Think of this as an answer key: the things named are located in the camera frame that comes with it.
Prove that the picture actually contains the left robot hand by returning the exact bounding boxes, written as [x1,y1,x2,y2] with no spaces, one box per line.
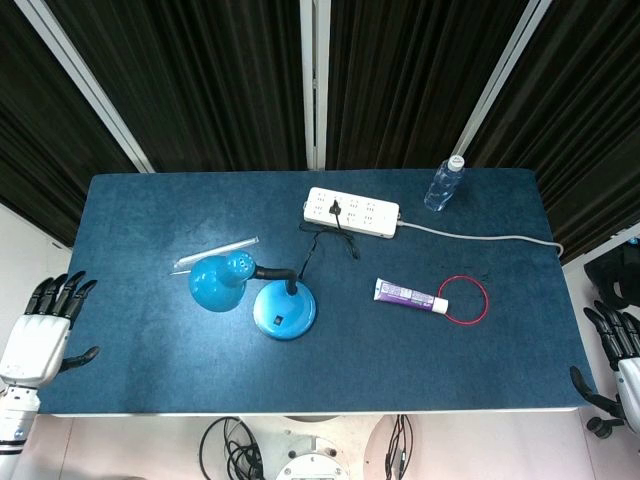
[0,270,101,389]

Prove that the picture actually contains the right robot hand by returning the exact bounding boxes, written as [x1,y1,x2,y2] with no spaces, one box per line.
[569,300,640,434]

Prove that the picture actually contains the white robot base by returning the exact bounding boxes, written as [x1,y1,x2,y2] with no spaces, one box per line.
[259,417,381,480]

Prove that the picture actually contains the blue desk lamp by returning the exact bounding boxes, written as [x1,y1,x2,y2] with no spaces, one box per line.
[188,251,318,342]

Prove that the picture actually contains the clear plastic wrapped straw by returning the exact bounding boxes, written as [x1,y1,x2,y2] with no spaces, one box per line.
[169,235,261,276]

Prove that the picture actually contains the purple toothpaste tube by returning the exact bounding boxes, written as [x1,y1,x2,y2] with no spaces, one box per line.
[373,278,450,315]

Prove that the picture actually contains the clear plastic water bottle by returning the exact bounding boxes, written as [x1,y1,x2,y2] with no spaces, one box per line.
[423,154,467,212]

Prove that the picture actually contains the blue felt table mat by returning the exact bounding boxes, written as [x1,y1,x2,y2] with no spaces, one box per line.
[38,169,597,415]

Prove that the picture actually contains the white power strip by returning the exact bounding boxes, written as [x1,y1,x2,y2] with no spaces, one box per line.
[303,186,401,239]

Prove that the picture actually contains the red rubber ring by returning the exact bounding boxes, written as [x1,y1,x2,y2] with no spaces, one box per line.
[438,275,490,327]

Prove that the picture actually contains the white power strip cable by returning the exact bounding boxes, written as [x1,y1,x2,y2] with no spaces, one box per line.
[397,219,566,255]

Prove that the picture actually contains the black cable bundle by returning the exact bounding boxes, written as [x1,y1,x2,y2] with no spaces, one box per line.
[199,415,265,480]

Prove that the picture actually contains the black hanging cables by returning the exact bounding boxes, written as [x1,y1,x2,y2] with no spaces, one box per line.
[383,413,415,480]

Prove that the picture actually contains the white curtain frame post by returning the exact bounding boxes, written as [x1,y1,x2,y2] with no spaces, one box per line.
[298,0,332,171]
[452,0,554,160]
[13,0,156,174]

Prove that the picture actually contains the black power plug and cable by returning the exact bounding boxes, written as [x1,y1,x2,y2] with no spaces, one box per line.
[298,200,361,279]

